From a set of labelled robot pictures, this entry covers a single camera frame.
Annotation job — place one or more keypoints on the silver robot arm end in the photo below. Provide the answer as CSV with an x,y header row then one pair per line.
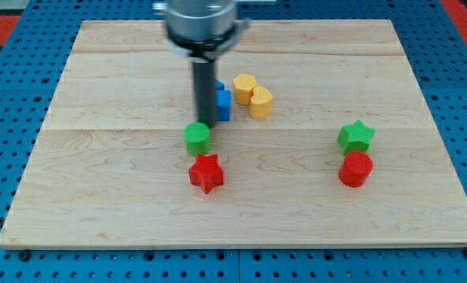
x,y
201,30

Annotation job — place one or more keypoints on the red star block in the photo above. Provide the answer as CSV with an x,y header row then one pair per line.
x,y
206,172

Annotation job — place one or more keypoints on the green star block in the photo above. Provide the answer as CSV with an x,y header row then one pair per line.
x,y
355,137

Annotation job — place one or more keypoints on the green cylinder block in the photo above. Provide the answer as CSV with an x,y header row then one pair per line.
x,y
197,138

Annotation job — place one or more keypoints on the blue cube block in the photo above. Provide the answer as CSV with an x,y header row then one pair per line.
x,y
223,101

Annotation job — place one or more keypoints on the yellow heart block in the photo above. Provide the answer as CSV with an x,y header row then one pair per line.
x,y
261,102

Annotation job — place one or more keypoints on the yellow hexagon block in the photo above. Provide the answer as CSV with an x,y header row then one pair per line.
x,y
243,86

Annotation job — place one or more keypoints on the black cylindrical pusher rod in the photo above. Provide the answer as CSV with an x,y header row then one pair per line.
x,y
205,92

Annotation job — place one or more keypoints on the light wooden board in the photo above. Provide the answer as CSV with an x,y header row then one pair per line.
x,y
109,169

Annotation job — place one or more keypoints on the red cylinder block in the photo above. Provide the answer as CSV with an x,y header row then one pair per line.
x,y
355,169

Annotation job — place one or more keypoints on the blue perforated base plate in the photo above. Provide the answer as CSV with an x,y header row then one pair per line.
x,y
31,63

